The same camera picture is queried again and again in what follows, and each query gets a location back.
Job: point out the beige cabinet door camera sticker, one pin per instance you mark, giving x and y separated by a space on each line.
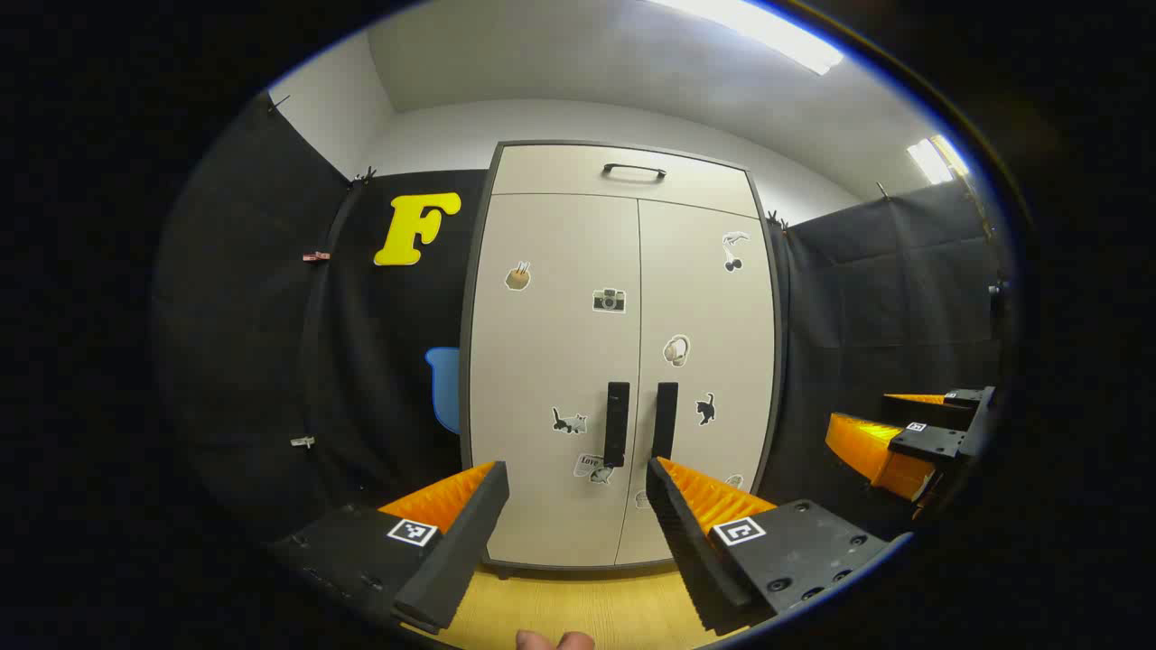
542 361

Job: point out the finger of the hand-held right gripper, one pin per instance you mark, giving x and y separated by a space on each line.
930 442
939 411

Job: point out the beige double-door shoe cabinet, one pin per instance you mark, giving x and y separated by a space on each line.
465 388

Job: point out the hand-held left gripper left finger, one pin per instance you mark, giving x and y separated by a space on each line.
461 551

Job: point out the beige cabinet door cherry sticker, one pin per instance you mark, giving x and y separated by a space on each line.
713 316

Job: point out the small ceiling light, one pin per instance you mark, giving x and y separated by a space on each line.
937 160

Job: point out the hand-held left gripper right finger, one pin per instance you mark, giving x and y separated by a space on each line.
686 560

